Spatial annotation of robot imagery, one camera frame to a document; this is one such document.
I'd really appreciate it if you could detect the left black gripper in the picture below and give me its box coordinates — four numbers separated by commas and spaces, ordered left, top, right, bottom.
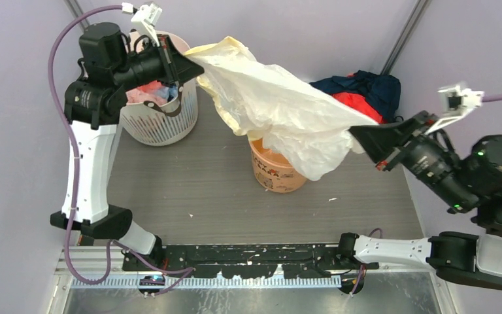
112, 34, 205, 92

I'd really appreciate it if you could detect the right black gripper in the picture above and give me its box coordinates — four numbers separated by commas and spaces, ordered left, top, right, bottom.
343, 107, 473, 208

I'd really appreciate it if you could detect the white slotted laundry basket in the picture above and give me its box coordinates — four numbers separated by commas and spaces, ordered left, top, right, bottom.
119, 30, 199, 147

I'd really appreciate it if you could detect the pale yellow trash bag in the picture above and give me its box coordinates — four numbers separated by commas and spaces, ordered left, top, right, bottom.
184, 36, 377, 181

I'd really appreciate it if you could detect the orange plastic trash bin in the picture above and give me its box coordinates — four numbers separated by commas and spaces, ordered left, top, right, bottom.
249, 139, 308, 194

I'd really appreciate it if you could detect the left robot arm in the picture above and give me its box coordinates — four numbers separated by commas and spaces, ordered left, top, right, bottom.
50, 22, 203, 270

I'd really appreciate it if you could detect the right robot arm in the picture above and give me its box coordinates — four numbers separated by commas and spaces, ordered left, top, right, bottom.
336, 111, 502, 290

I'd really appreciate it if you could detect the blue plastic trash bag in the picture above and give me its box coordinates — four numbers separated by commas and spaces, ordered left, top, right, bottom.
154, 86, 178, 103

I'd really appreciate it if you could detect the red plastic trash bag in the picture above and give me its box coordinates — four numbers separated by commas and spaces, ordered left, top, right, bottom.
137, 80, 163, 94

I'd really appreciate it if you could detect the pink plastic trash bag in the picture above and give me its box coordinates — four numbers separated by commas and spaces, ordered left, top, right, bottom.
126, 88, 166, 105

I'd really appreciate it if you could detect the red cloth garment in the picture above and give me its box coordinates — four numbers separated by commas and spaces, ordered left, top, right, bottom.
332, 92, 386, 124

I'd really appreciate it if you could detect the navy blue cloth garment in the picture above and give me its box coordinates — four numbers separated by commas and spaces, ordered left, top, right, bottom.
310, 70, 401, 123

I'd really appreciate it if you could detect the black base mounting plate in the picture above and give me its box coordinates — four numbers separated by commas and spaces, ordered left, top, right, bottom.
148, 243, 360, 279

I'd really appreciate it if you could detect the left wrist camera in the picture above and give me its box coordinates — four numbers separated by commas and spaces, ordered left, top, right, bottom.
131, 2, 163, 46

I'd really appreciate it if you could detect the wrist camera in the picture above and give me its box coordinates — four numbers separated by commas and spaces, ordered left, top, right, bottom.
425, 81, 485, 135
131, 2, 163, 46

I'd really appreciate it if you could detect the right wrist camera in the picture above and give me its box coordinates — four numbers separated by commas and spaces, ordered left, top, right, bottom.
425, 81, 485, 135

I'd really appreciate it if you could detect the aluminium rail frame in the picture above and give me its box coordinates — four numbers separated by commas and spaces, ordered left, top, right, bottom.
71, 244, 432, 292

